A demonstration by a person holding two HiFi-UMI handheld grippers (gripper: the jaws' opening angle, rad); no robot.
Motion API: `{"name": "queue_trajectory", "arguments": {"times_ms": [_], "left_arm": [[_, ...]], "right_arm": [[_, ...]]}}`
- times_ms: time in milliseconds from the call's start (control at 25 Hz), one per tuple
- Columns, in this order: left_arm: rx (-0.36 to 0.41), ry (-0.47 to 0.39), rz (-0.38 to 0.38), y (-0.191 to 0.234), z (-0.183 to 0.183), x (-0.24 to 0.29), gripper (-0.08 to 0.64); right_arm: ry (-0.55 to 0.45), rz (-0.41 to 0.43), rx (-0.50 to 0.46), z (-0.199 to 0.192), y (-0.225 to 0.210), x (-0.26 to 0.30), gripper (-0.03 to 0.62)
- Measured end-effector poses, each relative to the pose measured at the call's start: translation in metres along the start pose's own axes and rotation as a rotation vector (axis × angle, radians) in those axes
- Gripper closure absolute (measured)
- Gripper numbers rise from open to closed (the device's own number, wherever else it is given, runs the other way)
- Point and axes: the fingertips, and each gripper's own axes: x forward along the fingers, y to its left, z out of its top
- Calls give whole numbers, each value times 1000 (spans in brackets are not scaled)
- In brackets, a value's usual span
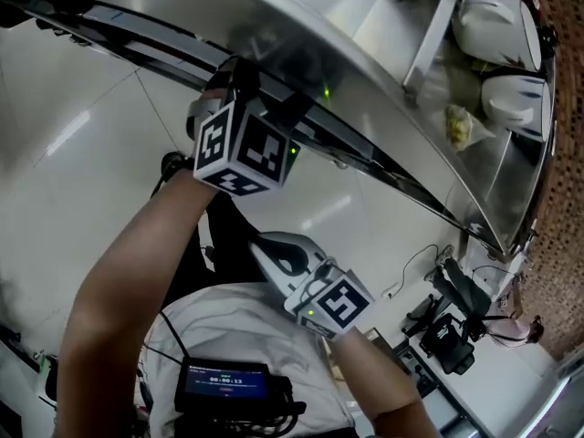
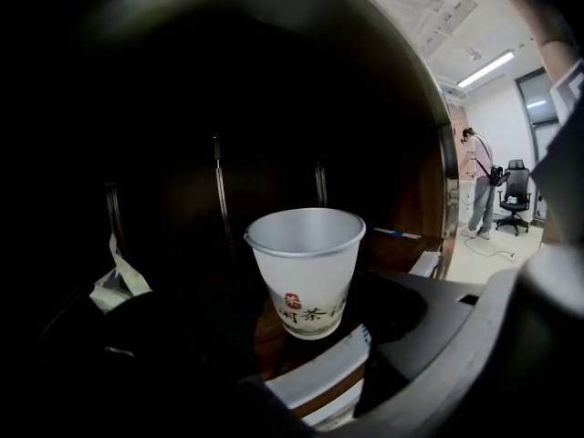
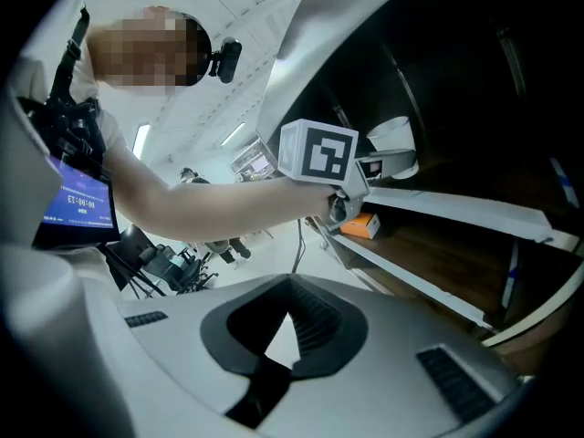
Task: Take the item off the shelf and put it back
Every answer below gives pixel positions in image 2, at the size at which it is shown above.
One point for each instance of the black mesh office chair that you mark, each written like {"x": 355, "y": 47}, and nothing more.
{"x": 515, "y": 190}

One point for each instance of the ceiling light strip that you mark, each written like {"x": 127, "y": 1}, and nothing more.
{"x": 486, "y": 69}

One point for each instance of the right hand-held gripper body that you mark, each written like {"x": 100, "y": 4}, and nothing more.
{"x": 570, "y": 167}

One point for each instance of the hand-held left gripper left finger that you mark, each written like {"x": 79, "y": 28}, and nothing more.
{"x": 150, "y": 372}

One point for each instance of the white tissue packet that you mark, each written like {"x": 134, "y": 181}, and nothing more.
{"x": 118, "y": 285}

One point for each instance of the dark framed door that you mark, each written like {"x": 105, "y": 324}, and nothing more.
{"x": 538, "y": 107}

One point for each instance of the white paper cup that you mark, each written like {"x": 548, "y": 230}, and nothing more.
{"x": 305, "y": 267}

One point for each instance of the person's right forearm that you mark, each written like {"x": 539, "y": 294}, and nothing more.
{"x": 556, "y": 53}

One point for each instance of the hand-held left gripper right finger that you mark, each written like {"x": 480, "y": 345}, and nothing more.
{"x": 456, "y": 363}

